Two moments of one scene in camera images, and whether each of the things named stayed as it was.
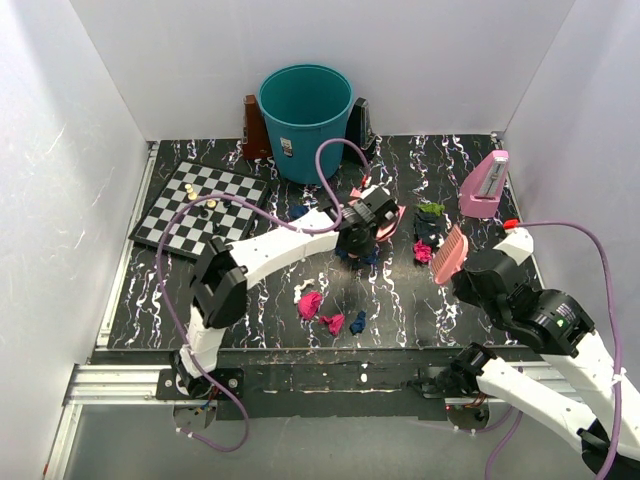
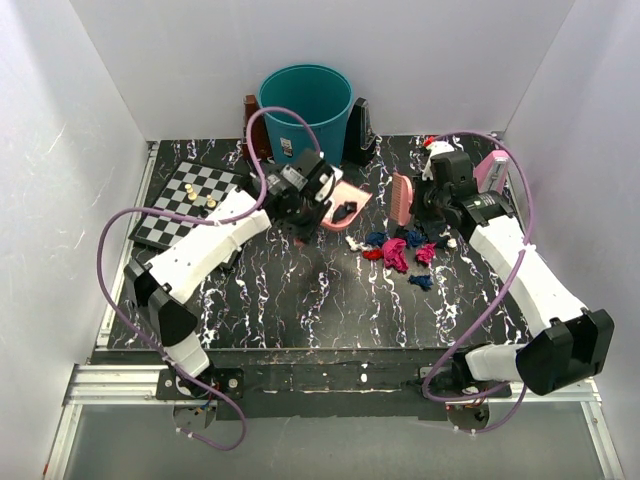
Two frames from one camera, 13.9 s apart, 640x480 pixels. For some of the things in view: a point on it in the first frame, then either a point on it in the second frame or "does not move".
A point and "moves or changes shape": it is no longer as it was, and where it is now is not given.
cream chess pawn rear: [191, 194] does not move
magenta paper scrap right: [423, 252] does not move
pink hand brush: [450, 253] -> [401, 199]
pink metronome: [480, 189] does not move
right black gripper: [460, 287] -> [421, 214]
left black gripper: [366, 250] -> [305, 234]
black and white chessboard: [192, 228] does not move
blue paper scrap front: [359, 323] -> [424, 281]
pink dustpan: [384, 233] moves or changes shape
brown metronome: [255, 145] does not move
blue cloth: [373, 259] -> [376, 239]
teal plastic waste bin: [305, 105] does not move
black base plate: [317, 383] does not move
